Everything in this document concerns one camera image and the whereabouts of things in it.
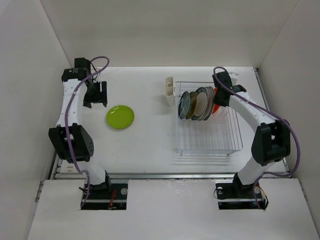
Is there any orange plate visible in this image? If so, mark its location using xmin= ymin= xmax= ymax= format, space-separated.
xmin=211 ymin=104 xmax=220 ymax=115

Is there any white plate sunburst pattern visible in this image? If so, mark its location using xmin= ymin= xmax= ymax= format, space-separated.
xmin=199 ymin=86 xmax=215 ymax=121

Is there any lime green plate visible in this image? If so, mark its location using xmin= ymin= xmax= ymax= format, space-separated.
xmin=105 ymin=105 xmax=135 ymax=130

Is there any white plate teal rim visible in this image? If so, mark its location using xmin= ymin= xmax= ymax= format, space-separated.
xmin=191 ymin=87 xmax=208 ymax=121

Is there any amber patterned plate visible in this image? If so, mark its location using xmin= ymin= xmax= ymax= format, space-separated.
xmin=185 ymin=91 xmax=197 ymax=120

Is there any dark green patterned plate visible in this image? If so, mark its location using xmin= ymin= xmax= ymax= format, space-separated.
xmin=178 ymin=91 xmax=191 ymax=120

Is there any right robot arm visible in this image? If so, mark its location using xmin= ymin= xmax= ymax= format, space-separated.
xmin=212 ymin=68 xmax=292 ymax=197

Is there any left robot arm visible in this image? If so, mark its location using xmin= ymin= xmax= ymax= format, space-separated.
xmin=48 ymin=57 xmax=112 ymax=199

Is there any white cutlery holder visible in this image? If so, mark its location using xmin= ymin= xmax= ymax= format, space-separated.
xmin=164 ymin=76 xmax=175 ymax=107

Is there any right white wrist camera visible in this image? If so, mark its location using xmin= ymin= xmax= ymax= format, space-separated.
xmin=228 ymin=72 xmax=239 ymax=86

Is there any white wire dish rack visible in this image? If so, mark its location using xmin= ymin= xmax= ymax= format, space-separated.
xmin=174 ymin=81 xmax=243 ymax=157

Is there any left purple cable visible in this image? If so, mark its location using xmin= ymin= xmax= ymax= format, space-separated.
xmin=63 ymin=56 xmax=111 ymax=209

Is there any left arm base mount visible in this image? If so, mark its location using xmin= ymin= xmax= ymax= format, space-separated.
xmin=79 ymin=182 xmax=129 ymax=211

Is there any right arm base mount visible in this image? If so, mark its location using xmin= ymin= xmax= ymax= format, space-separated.
xmin=213 ymin=182 xmax=269 ymax=210

